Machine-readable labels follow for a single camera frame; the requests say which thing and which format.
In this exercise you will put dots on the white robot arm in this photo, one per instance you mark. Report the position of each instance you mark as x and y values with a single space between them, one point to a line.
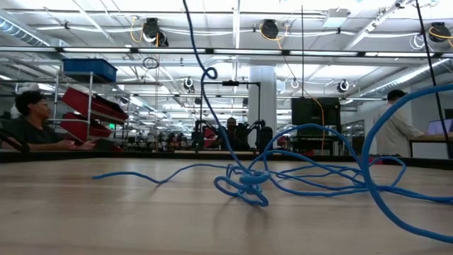
28 86

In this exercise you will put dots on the shelf rack with red bins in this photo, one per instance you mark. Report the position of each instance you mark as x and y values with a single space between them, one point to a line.
88 102

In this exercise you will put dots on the black equipment cabinet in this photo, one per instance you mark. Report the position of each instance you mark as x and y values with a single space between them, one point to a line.
311 111

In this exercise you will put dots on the small red block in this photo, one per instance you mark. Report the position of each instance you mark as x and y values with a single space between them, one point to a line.
378 161

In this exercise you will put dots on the blue plastic bin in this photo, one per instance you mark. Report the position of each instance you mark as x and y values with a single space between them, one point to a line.
88 69

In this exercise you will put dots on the background black robot arm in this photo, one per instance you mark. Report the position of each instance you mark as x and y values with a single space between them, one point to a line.
198 129
255 124

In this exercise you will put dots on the silver ventilation duct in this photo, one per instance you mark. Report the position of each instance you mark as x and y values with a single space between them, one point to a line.
21 32

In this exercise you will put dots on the wooden desk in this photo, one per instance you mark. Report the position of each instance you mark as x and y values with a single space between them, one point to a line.
430 139

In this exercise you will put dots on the white pillar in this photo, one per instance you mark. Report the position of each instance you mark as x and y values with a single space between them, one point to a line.
263 92

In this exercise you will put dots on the black cylinder stand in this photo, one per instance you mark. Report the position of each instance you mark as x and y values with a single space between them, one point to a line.
265 138

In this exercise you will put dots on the long ceiling light strip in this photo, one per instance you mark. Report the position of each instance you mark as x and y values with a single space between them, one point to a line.
177 50

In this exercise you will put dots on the black gantry frame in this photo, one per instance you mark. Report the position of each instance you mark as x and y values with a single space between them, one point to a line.
230 83

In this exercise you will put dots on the person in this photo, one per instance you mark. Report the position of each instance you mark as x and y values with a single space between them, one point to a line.
28 134
233 140
393 131

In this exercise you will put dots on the open laptop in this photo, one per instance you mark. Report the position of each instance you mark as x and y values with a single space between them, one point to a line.
439 127

